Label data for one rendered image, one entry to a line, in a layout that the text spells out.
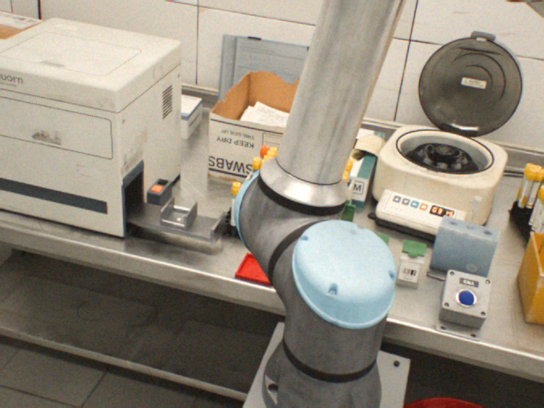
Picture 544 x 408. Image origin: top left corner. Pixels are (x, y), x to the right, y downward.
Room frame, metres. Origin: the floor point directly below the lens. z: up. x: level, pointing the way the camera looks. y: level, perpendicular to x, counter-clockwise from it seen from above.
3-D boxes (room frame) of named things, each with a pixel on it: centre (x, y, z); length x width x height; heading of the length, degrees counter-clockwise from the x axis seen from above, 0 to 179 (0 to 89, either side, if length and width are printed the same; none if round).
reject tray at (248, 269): (0.98, 0.01, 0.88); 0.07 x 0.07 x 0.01; 76
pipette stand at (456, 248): (1.03, -0.36, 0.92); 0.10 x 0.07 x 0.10; 68
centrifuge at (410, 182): (1.28, -0.35, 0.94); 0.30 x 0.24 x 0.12; 157
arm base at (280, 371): (0.63, -0.09, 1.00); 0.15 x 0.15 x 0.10
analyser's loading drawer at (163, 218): (1.07, 0.18, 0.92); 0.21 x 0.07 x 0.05; 76
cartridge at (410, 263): (1.00, -0.26, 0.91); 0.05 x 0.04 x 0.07; 166
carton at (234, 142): (1.42, -0.01, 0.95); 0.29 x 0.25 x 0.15; 166
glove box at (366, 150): (1.36, -0.19, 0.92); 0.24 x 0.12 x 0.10; 166
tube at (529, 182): (1.25, -0.52, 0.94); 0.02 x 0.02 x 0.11
